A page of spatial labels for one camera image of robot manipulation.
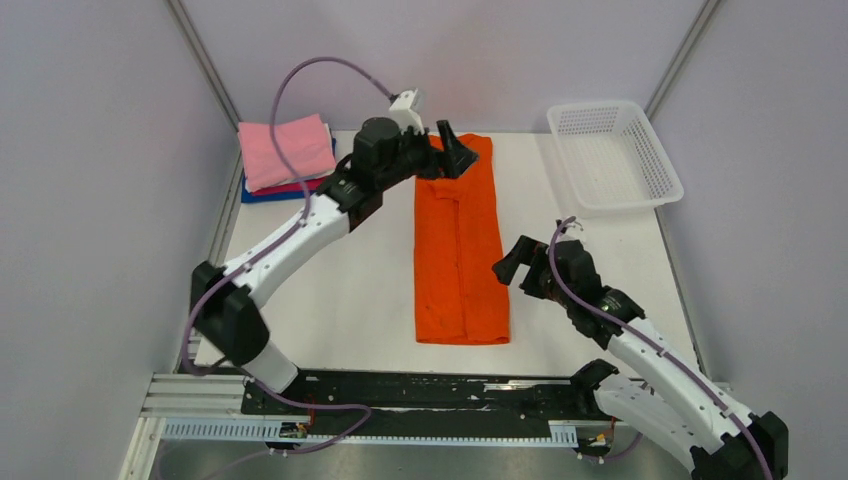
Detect folded magenta t shirt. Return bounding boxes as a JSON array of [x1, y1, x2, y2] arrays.
[[249, 176, 326, 196]]

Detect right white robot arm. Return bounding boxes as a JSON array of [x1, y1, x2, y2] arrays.
[[492, 236, 789, 479]]

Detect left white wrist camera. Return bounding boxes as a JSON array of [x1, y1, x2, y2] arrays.
[[388, 88, 425, 134]]

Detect white slotted cable duct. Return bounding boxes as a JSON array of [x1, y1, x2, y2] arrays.
[[160, 418, 579, 448]]

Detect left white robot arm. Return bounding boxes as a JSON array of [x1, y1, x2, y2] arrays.
[[189, 117, 479, 413]]

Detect folded blue t shirt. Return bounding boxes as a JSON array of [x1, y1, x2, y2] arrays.
[[240, 177, 317, 204]]

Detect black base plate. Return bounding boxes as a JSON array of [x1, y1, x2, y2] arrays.
[[241, 370, 611, 436]]

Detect aluminium frame rail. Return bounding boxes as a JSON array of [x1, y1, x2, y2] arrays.
[[140, 372, 745, 429]]

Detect white plastic basket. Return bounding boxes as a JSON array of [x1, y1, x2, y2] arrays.
[[547, 100, 684, 216]]

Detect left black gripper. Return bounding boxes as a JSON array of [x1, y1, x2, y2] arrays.
[[378, 118, 477, 188]]

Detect folded pink t shirt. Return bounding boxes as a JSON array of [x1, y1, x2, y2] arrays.
[[238, 114, 336, 191]]

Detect orange t shirt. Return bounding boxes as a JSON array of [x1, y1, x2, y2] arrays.
[[414, 134, 511, 346]]

